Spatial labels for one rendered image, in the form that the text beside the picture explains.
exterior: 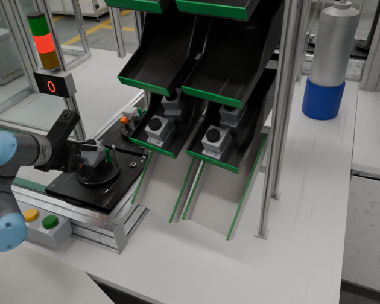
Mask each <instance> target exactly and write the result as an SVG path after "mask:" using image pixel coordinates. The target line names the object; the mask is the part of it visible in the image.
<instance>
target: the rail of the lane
mask: <svg viewBox="0 0 380 304"><path fill-rule="evenodd" d="M11 190H12V191H13V194H14V196H15V199H16V200H18V201H21V202H23V203H26V204H30V205H32V206H35V207H39V208H41V209H44V210H46V211H50V212H53V213H55V214H59V215H62V216H64V217H68V218H69V221H70V224H71V226H72V229H73V232H72V233H71V234H70V236H69V237H71V238H74V239H77V240H79V241H83V242H85V243H88V244H91V245H94V246H96V247H99V248H101V249H104V250H107V251H110V252H112V253H116V254H118V255H120V254H121V252H122V251H123V250H124V248H125V247H126V245H127V244H128V241H127V237H126V234H125V230H124V225H123V222H122V220H119V219H117V218H113V217H110V216H108V215H104V214H101V213H98V212H95V211H92V210H89V209H85V208H84V206H83V203H81V202H79V201H75V200H71V199H69V198H66V199H65V202H64V201H61V200H58V199H55V198H52V197H48V196H45V195H42V194H39V193H36V192H33V191H29V190H27V189H24V188H20V187H18V186H15V185H11Z"/></svg>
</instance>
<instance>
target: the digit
mask: <svg viewBox="0 0 380 304"><path fill-rule="evenodd" d="M42 77H43V80H44V83H45V86H46V89H47V92H48V93H51V94H55V95H59V92H58V89H57V86H56V83H55V79H54V78H51V77H45V76H42Z"/></svg>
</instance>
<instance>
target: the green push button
mask: <svg viewBox="0 0 380 304"><path fill-rule="evenodd" d="M57 222H58V219H57V217H56V216H55V215H48V216H47V217H45V218H44V219H43V220H42V224H43V226H44V227H45V228H51V227H53V226H55V225H56V224H57Z"/></svg>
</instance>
